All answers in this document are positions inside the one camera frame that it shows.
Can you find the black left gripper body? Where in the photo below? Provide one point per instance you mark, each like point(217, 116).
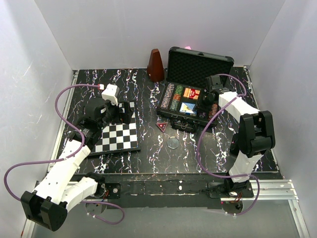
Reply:
point(113, 114)

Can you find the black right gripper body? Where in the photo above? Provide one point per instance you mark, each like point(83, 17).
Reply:
point(204, 103)

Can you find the brown black chip stack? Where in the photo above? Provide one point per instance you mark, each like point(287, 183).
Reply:
point(213, 111)

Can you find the red playing card box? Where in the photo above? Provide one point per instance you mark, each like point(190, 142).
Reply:
point(191, 93)

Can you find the blue playing card box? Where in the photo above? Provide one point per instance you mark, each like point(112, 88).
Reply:
point(188, 109)

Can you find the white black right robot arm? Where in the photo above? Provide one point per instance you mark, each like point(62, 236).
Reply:
point(255, 135)

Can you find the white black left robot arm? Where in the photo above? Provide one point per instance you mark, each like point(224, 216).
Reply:
point(51, 200)

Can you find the black white chessboard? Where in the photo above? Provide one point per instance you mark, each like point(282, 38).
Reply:
point(120, 137)

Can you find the green yellow chip stack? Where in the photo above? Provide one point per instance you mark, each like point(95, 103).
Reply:
point(178, 92)

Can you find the black poker chip case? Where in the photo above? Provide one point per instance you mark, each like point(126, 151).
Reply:
point(190, 68)

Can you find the pink grey chip stack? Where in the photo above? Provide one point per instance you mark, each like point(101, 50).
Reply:
point(167, 96)

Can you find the black red all-in triangle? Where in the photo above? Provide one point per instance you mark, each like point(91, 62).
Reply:
point(162, 126)

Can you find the brown wooden metronome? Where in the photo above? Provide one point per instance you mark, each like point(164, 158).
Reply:
point(155, 68)

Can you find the clear round dealer button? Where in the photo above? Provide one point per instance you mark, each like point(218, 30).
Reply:
point(173, 143)

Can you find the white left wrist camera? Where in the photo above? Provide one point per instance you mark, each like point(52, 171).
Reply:
point(111, 93)

